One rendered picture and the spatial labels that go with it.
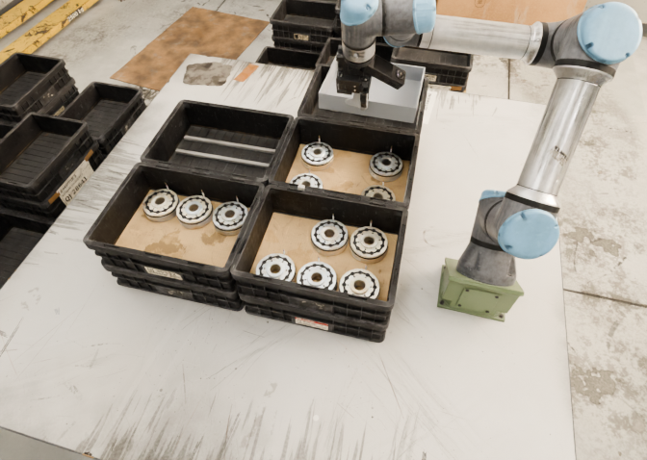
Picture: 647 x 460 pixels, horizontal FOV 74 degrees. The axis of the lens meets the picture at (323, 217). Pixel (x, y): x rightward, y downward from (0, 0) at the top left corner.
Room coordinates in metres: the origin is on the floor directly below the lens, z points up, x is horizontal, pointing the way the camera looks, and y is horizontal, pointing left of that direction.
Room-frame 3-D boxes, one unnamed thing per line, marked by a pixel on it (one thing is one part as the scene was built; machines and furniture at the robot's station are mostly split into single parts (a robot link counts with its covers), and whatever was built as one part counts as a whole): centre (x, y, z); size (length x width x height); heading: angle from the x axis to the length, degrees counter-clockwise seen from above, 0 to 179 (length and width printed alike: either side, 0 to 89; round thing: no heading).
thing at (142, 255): (0.72, 0.39, 0.92); 0.40 x 0.30 x 0.02; 75
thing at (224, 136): (1.02, 0.31, 0.87); 0.40 x 0.30 x 0.11; 75
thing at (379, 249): (0.66, -0.12, 0.86); 0.10 x 0.10 x 0.01
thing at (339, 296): (0.62, 0.00, 0.92); 0.40 x 0.30 x 0.02; 75
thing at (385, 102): (1.06, -0.15, 1.07); 0.27 x 0.20 x 0.05; 74
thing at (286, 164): (0.91, -0.07, 0.87); 0.40 x 0.30 x 0.11; 75
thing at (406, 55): (2.04, -0.59, 0.37); 0.40 x 0.30 x 0.45; 74
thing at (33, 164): (1.36, 1.22, 0.37); 0.40 x 0.30 x 0.45; 164
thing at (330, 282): (0.55, 0.02, 0.86); 0.10 x 0.10 x 0.01
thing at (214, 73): (1.69, 0.50, 0.71); 0.22 x 0.19 x 0.01; 74
